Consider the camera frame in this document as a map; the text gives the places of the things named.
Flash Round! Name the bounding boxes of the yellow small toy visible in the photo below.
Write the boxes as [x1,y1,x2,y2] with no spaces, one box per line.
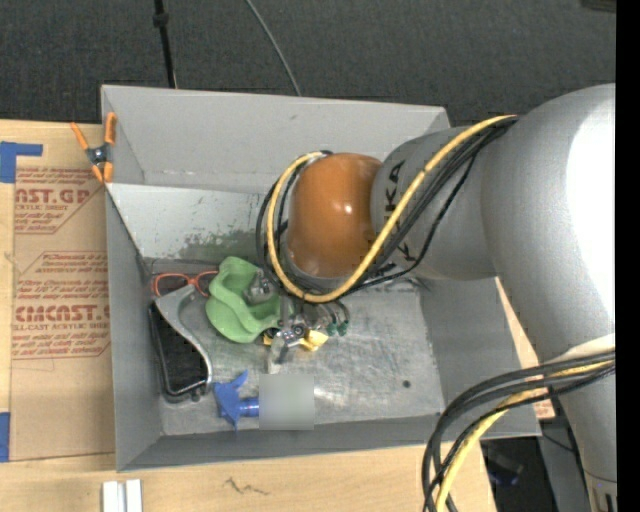
[262,328,331,353]

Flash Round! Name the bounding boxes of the green soft toy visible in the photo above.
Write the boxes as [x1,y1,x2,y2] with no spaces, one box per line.
[205,256,296,345]

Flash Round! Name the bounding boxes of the blue spray bottle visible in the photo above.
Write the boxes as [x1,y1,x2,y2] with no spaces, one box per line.
[211,369,316,432]

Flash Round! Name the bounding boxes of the orange-rimmed sunglasses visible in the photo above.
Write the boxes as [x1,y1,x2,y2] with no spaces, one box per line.
[151,269,220,300]

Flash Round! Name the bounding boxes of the silver metal curved tool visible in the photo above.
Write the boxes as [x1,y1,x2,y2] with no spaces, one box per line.
[153,284,215,389]

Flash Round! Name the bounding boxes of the black flat case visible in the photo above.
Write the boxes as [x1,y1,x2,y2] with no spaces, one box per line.
[146,301,211,404]

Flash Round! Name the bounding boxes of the grey metal bin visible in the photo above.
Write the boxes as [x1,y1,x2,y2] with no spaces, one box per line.
[99,83,544,473]

